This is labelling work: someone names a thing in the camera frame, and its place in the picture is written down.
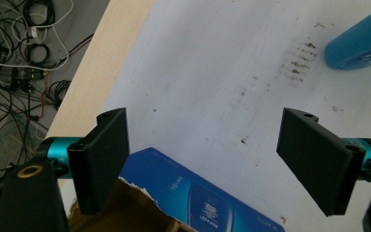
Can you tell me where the tangle of floor cables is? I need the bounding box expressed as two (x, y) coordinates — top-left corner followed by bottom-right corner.
(0, 0), (95, 168)

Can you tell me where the blue cardboard box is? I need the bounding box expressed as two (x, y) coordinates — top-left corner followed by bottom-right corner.
(69, 146), (286, 232)

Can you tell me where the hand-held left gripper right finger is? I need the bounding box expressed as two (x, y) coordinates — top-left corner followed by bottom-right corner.
(275, 107), (367, 218)

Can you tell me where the blue bottle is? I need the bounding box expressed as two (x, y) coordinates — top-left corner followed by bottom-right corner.
(324, 2), (371, 71)

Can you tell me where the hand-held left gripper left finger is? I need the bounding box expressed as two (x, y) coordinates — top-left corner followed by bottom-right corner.
(67, 107), (130, 216)

